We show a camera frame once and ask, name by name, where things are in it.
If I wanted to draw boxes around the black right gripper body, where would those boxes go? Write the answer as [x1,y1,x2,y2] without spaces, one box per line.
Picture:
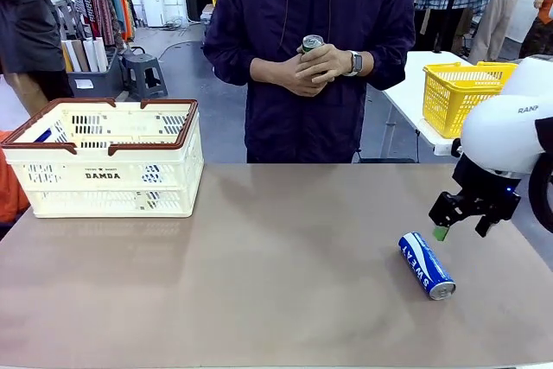
[450,151,523,219]

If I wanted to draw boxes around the blue Sweat drink can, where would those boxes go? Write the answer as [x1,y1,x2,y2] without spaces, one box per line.
[397,231,457,302]

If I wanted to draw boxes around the green Chilsung drink can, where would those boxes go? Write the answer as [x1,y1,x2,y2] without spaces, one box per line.
[301,34,326,56]

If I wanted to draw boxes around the person's right forearm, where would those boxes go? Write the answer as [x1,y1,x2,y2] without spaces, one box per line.
[250,56,285,86]

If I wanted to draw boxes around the large yellow plastic basket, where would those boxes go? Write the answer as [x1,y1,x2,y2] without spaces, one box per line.
[422,60,519,140]

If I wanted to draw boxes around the cream basket brown rim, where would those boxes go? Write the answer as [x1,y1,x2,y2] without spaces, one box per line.
[0,98,206,219]

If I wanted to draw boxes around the person's left hand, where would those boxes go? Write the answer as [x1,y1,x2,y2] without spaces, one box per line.
[295,43,353,85]

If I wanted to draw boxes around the person's right hand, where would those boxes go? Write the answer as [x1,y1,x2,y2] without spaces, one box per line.
[276,56,334,99]

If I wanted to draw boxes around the white side table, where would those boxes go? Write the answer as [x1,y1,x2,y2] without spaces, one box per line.
[382,49,464,158]

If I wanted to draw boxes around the bystander in orange top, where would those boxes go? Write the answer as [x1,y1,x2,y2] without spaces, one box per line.
[518,0,553,61]

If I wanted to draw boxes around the grey wrist smartwatch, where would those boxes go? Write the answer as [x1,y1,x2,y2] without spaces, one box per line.
[346,50,365,78]

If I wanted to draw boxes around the bystander in khaki trousers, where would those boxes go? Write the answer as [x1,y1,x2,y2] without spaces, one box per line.
[468,0,551,64]

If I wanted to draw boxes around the grey background table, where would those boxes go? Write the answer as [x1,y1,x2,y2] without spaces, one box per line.
[200,3,218,48]

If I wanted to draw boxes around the grey plastic stool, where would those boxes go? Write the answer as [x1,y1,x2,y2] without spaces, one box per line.
[121,52,169,100]

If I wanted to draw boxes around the white air purifier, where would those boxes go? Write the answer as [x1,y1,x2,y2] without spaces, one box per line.
[142,0,166,29]

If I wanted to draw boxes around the grey storage bin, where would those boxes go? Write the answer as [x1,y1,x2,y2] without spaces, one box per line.
[67,47,125,99]

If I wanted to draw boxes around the white paper roll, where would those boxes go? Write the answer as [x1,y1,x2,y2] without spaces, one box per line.
[92,36,109,73]
[82,38,100,73]

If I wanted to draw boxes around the orange hanging garment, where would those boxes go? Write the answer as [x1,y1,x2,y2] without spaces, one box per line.
[111,0,135,42]

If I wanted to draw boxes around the brown paper roll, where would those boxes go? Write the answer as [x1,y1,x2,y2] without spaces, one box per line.
[70,39,92,73]

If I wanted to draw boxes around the red plaid hanging garment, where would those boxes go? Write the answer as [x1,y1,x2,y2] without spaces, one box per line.
[70,0,118,48]

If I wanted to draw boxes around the yellow paper roll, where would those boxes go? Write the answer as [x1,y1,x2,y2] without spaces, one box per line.
[60,41,75,73]

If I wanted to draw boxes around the orange fabric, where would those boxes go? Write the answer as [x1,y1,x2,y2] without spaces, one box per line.
[0,130,32,226]

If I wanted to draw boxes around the bystander in black coat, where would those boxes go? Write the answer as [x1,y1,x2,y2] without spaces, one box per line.
[0,0,70,116]

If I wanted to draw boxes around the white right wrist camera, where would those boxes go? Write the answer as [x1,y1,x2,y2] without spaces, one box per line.
[432,137,464,158]

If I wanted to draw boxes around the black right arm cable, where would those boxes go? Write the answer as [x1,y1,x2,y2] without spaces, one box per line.
[528,160,553,234]

